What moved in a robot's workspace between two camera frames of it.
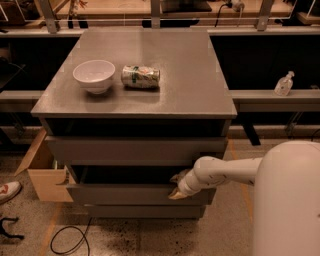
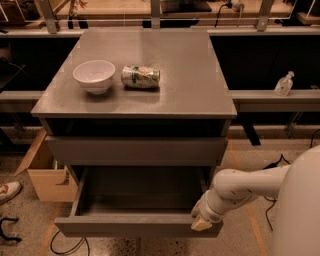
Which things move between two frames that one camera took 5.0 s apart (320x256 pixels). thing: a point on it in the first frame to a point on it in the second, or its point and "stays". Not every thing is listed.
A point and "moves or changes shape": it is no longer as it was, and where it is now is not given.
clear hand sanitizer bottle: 284,84 stays
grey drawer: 130,185 moves or changes shape
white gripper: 185,184 to 207,207
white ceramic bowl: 95,75 stays
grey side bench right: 267,101 stays
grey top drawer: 133,150 stays
